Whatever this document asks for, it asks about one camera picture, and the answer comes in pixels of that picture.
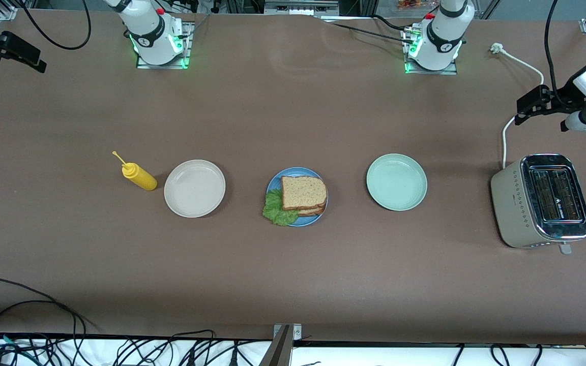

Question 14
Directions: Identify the yellow mustard squeeze bottle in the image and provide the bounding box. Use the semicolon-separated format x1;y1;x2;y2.
112;150;158;192

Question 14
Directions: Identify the green lettuce leaf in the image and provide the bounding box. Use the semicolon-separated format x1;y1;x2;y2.
262;189;300;228

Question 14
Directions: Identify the light green round plate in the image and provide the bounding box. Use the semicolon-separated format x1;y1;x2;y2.
366;154;428;211

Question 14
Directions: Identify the beige round plate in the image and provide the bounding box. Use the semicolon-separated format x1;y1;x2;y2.
164;160;226;219

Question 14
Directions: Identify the blue round plate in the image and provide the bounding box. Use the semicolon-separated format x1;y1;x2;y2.
266;167;330;228

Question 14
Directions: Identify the beige chrome toaster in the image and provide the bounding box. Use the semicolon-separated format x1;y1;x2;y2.
490;154;586;255

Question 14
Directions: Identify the orange snack bag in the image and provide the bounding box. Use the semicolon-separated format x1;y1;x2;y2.
396;0;435;11

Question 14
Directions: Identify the grey metal box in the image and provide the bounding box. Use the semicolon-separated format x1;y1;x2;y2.
264;0;340;16

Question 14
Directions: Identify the brown table cover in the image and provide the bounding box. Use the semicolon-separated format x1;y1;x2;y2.
0;9;586;347

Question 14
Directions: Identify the dark aluminium profile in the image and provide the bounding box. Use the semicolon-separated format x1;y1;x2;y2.
258;325;294;366

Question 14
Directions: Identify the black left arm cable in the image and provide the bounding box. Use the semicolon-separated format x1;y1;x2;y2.
544;0;566;98

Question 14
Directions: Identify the white toaster power cable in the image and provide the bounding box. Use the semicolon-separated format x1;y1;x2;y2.
490;43;545;170

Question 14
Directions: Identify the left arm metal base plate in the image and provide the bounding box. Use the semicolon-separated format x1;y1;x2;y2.
403;26;459;76

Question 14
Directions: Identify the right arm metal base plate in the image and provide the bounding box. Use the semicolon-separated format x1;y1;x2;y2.
136;21;192;70

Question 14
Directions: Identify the black base cable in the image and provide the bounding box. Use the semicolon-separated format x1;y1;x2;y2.
318;15;418;45

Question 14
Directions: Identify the long black table cable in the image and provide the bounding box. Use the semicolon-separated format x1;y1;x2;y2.
0;277;98;333

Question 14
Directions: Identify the silver metal bracket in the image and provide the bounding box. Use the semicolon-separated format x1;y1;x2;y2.
273;323;303;340

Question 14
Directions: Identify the black cable loop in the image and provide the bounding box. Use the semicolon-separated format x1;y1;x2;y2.
168;329;217;366

